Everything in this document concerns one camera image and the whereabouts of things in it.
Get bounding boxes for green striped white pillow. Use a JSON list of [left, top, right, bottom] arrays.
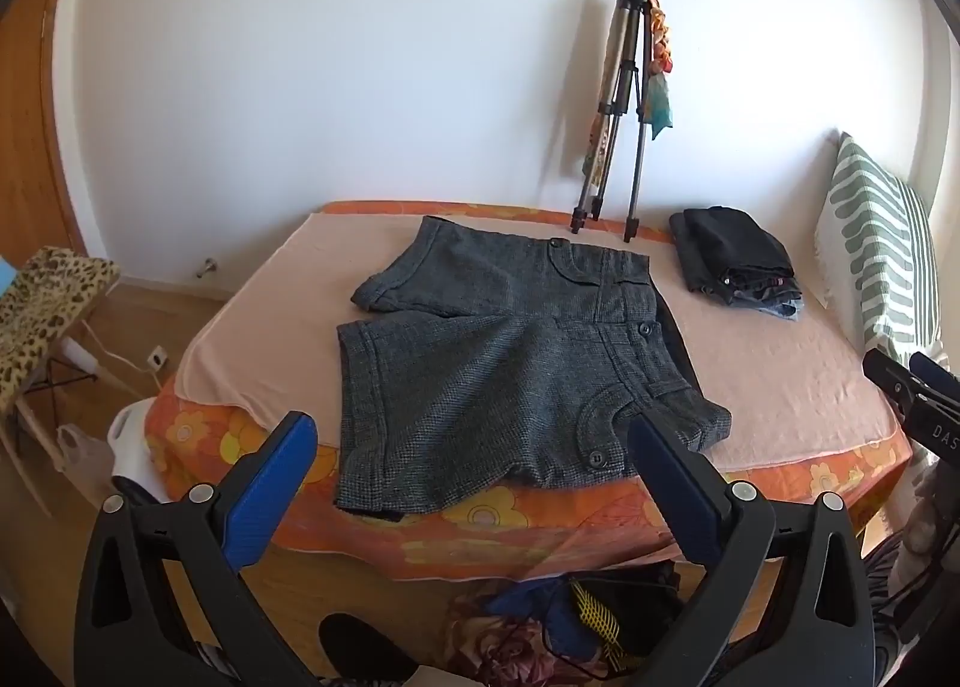
[[814, 130, 950, 365]]

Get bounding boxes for black folded garment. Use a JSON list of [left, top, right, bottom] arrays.
[[686, 205, 794, 287]]

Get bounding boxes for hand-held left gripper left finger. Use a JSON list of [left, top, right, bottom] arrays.
[[73, 411, 323, 687]]

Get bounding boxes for yellow mesh item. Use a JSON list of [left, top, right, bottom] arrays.
[[570, 578, 623, 650]]

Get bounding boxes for person's right hand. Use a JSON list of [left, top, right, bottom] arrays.
[[900, 466, 950, 553]]

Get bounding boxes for dark floral cloth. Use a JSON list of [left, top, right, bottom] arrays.
[[446, 612, 571, 680]]

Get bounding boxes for grey metal tripod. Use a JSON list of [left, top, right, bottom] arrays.
[[571, 0, 653, 243]]

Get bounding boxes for colourful patterned scarf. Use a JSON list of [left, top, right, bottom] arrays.
[[581, 0, 676, 185]]

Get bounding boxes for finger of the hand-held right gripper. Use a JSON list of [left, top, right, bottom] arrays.
[[862, 349, 925, 419], [909, 351, 960, 397]]

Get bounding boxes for black cloth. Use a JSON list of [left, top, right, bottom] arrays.
[[585, 563, 683, 658]]

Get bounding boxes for black shoe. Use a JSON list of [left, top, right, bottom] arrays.
[[319, 612, 421, 687]]

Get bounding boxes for pink blanket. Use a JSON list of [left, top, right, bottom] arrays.
[[175, 211, 905, 467]]

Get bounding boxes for white cable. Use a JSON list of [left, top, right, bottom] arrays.
[[79, 319, 162, 373]]

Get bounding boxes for blue cloth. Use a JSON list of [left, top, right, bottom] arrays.
[[484, 578, 601, 650]]

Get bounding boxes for leopard-print ironing board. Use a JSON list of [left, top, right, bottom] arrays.
[[0, 246, 151, 515]]

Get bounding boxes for grey tweed short pants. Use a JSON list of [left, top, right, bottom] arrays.
[[335, 214, 734, 515]]

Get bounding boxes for white plastic container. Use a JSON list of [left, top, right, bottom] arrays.
[[107, 402, 173, 504]]

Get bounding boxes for blue folded jeans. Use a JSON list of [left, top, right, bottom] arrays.
[[739, 278, 805, 322]]

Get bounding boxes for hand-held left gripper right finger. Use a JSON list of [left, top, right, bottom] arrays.
[[626, 408, 878, 687]]

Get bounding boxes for white plastic bag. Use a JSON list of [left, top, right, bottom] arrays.
[[58, 423, 113, 500]]

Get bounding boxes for orange floral mattress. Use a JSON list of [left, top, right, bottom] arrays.
[[145, 199, 923, 583]]

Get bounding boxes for wooden door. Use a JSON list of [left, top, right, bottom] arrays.
[[0, 0, 83, 268]]

